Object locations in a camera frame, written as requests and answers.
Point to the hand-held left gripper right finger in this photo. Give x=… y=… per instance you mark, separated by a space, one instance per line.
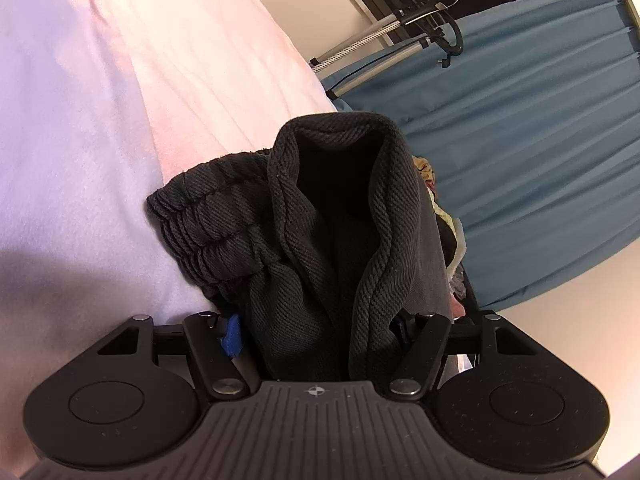
x=422 y=345

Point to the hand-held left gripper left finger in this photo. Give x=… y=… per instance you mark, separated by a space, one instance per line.
x=232 y=340

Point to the black pants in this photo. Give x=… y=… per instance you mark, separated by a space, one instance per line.
x=325 y=210

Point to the pink cloth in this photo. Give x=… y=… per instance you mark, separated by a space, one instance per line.
x=460 y=307

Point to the brown cloth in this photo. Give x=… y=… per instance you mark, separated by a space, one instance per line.
x=425 y=170

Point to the wide blue curtain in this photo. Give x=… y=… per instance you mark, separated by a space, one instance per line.
x=525 y=135

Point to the pink bed sheet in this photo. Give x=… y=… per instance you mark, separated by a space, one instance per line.
x=75 y=135

